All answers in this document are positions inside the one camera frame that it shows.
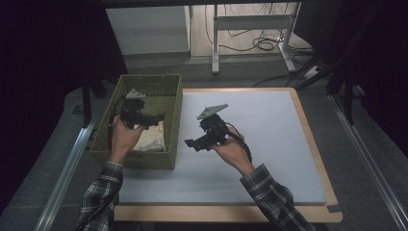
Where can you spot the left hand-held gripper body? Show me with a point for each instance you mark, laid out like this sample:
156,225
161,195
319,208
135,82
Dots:
134,115

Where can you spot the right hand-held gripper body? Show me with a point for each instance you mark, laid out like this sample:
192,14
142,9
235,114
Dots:
216,131

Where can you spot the cream egg print cloth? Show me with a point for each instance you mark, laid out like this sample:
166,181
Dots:
154,139

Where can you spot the green woven plastic basket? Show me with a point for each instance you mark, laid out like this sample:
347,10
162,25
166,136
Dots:
170,128

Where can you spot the person's left hand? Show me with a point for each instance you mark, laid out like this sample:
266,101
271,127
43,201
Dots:
123,141

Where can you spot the person's right hand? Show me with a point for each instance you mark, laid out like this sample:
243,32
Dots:
235,152

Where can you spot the black metal stand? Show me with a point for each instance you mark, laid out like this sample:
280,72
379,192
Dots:
86,102
349,102

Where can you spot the white table board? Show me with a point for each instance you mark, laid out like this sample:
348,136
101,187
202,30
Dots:
275,134

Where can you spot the white cabinet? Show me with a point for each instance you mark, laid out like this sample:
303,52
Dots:
147,30

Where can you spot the dark curtain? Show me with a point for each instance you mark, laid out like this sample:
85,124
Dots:
41,64
378,57

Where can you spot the white power strip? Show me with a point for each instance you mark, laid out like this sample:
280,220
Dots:
310,73

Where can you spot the black tape piece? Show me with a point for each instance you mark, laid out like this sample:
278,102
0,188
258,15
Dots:
336,208

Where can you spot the aluminium rail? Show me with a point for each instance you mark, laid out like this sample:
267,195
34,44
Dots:
369,160
64,176

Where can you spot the white metal desk frame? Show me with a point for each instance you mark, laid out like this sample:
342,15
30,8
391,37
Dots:
251,22

